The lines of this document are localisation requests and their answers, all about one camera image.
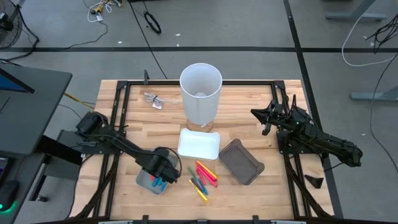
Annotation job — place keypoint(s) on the black triangular spare finger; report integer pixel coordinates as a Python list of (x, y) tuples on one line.
[(314, 181)]

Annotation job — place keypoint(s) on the black floor fan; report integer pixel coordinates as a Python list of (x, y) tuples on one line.
[(5, 24)]

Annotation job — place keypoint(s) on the black backlit keyboard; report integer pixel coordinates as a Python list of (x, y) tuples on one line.
[(3, 171)]

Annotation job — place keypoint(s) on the grey desk foot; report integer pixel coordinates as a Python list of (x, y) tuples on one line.
[(354, 16), (373, 96)]

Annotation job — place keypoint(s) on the black computer mouse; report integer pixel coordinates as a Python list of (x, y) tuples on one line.
[(8, 193)]

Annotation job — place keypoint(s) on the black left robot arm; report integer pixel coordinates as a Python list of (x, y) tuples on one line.
[(124, 146)]

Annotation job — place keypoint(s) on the teal highlighter marker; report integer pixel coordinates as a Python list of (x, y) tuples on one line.
[(203, 187)]

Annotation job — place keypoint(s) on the light grey translucent bin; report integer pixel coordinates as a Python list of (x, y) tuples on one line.
[(144, 183)]

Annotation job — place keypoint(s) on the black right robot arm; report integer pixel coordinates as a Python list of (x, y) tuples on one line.
[(326, 141)]

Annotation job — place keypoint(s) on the dark grey translucent bin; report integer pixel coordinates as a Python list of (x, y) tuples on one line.
[(241, 163)]

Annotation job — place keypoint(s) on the dark grey desk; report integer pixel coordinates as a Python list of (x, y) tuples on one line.
[(31, 118)]

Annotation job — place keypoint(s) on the yellow highlighter marker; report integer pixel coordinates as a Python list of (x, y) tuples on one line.
[(198, 190), (206, 170)]

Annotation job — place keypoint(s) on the purple highlighter marker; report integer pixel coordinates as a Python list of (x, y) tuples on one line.
[(196, 183)]

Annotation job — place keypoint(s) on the green highlighter marker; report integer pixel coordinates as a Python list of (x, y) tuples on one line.
[(191, 171)]

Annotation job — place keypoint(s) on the black desk support frame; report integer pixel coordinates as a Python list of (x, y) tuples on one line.
[(62, 154)]

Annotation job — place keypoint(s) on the white plastic bin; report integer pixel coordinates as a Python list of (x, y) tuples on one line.
[(199, 144)]

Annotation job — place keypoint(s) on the monitor with blue screen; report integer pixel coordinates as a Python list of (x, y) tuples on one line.
[(11, 85)]

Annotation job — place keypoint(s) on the black aluminium table frame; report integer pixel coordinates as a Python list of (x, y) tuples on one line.
[(248, 82)]

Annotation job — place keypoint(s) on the pink highlighter marker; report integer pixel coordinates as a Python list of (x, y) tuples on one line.
[(201, 177), (210, 181), (209, 176)]

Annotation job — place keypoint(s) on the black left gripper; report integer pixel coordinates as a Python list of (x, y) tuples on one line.
[(164, 169)]

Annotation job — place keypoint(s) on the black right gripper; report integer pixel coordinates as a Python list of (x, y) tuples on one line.
[(281, 113)]

